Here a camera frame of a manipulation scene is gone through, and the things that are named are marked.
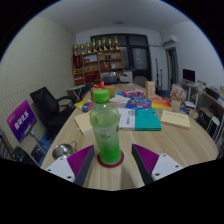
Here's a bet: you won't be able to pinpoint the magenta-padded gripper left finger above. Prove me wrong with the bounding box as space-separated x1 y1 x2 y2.
44 144 96 188

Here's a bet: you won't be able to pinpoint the wooden shelf unit with trophies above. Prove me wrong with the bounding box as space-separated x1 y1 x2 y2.
71 36 124 86

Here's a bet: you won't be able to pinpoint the teal book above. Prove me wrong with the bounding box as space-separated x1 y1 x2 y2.
134 109 163 132

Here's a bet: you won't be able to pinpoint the white round stool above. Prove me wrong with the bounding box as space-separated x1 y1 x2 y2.
205 115 224 144

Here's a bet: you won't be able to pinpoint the tall orange box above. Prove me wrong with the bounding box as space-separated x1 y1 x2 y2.
144 80 157 99

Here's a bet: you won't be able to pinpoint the dark glass door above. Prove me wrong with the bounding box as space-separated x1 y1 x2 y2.
90 33 151 84

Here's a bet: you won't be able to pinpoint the orange book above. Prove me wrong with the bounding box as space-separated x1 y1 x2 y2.
150 97 174 111

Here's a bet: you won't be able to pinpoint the pale yellow book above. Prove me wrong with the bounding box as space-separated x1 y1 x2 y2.
160 109 192 131

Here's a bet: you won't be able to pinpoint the yellow gift box red ribbon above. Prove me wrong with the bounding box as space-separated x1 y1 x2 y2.
90 80 116 101

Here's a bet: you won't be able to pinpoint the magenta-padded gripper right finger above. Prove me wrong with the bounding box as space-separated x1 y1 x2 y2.
130 143 184 186

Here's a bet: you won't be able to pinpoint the purple sign board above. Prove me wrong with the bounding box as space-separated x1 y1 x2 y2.
6 99 38 143

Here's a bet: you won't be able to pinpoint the beige book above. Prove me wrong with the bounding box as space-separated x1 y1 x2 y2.
73 112 94 136

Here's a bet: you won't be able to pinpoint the flat round red coaster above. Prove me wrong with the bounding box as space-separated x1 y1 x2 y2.
96 150 125 169

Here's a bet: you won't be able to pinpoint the bright yellow book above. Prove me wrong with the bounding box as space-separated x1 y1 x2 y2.
73 99 93 111

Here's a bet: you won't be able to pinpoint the white book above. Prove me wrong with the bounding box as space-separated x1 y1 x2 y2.
117 107 138 130

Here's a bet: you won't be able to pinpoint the blue book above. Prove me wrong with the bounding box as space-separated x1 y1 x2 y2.
125 96 153 111

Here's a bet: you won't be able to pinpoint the cluttered wooden side desk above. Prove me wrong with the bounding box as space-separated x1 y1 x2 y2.
196 83 224 134

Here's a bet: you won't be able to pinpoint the green drink bottle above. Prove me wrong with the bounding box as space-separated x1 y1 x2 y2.
89 88 122 166

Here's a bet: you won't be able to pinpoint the computer monitor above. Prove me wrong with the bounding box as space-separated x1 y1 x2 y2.
182 68 196 83

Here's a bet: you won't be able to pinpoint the white air conditioner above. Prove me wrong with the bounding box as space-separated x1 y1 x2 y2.
161 34 178 50

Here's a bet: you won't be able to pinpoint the black office chair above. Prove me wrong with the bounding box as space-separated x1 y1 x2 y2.
29 86 75 139

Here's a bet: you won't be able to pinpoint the grey armchair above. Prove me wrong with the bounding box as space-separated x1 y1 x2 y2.
133 75 148 88

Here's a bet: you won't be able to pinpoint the pink flowers in white pot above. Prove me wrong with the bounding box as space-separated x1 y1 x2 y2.
169 84 187 113

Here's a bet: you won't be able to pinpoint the pink box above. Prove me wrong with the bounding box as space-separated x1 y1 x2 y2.
121 88 144 98

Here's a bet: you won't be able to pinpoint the small steel cup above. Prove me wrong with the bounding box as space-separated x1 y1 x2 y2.
51 140 78 160

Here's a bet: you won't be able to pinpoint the small round side table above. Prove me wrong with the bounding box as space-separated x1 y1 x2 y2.
66 83 88 103

